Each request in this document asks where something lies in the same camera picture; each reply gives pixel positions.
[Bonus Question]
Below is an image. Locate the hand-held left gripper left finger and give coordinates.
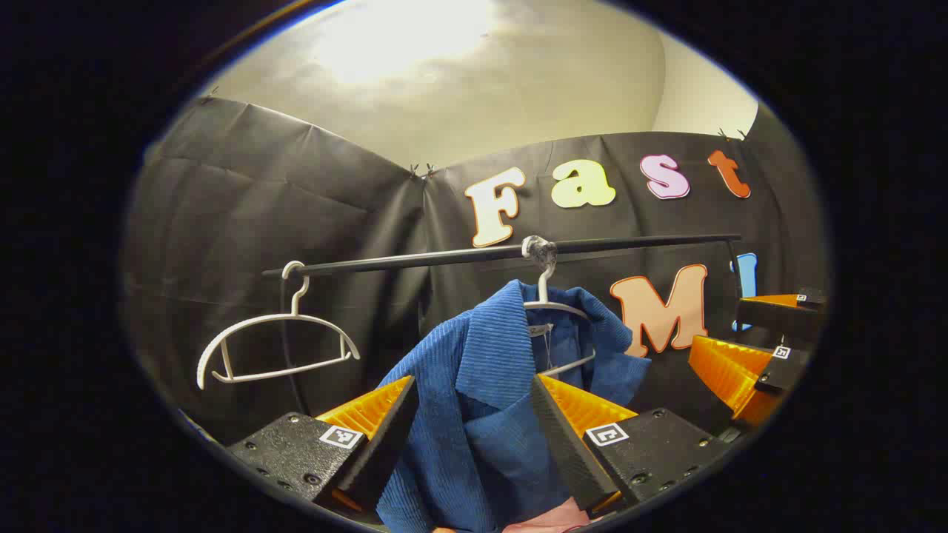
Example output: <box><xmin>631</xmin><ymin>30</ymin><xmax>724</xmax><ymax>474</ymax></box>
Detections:
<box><xmin>224</xmin><ymin>375</ymin><xmax>420</xmax><ymax>513</ymax></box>

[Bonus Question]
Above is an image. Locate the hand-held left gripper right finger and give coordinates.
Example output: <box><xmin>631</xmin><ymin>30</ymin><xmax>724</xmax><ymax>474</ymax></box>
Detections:
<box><xmin>530</xmin><ymin>374</ymin><xmax>734</xmax><ymax>515</ymax></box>

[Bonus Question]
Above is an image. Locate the blue corduroy jacket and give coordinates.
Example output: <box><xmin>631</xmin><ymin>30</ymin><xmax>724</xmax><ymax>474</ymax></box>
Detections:
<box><xmin>376</xmin><ymin>280</ymin><xmax>652</xmax><ymax>533</ymax></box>

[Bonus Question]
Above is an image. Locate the white hanger with taped hook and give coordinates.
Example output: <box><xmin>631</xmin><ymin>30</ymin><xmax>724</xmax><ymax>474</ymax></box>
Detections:
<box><xmin>521</xmin><ymin>235</ymin><xmax>597</xmax><ymax>378</ymax></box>

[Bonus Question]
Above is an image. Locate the white plastic hanger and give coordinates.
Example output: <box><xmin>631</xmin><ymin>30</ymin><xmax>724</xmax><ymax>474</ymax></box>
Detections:
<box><xmin>196</xmin><ymin>261</ymin><xmax>361</xmax><ymax>391</ymax></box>

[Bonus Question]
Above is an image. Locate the black clothes rack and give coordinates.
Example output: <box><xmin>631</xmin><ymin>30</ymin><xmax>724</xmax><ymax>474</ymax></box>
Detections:
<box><xmin>261</xmin><ymin>234</ymin><xmax>745</xmax><ymax>415</ymax></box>

